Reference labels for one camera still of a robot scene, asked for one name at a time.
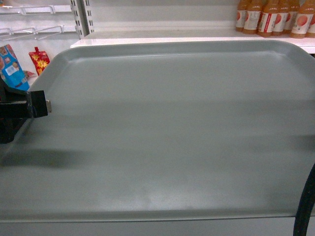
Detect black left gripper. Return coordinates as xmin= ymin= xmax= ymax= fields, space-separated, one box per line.
xmin=0 ymin=79 xmax=52 ymax=144

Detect grey rectangular serving tray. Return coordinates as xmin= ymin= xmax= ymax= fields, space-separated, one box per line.
xmin=0 ymin=41 xmax=315 ymax=222

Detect blue snack package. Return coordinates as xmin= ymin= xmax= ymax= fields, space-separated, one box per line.
xmin=0 ymin=44 xmax=30 ymax=91

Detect red snack pouch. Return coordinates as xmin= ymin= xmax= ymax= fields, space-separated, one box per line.
xmin=29 ymin=47 xmax=50 ymax=76

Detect white slotted shelf upright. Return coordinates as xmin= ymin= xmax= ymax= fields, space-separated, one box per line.
xmin=70 ymin=0 xmax=95 ymax=39

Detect peach juice bottle left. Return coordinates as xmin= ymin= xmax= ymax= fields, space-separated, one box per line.
xmin=243 ymin=0 xmax=263 ymax=34

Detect peach juice bottle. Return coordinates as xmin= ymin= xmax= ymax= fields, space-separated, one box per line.
xmin=290 ymin=0 xmax=315 ymax=39
xmin=243 ymin=0 xmax=263 ymax=34

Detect white upper shelf board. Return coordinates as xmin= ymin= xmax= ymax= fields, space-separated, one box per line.
xmin=70 ymin=29 xmax=315 ymax=54

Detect peach juice bottle right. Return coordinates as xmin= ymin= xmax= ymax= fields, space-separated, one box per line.
xmin=290 ymin=0 xmax=315 ymax=39

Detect black camera cable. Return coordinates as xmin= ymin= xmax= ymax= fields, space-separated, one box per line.
xmin=292 ymin=162 xmax=315 ymax=236

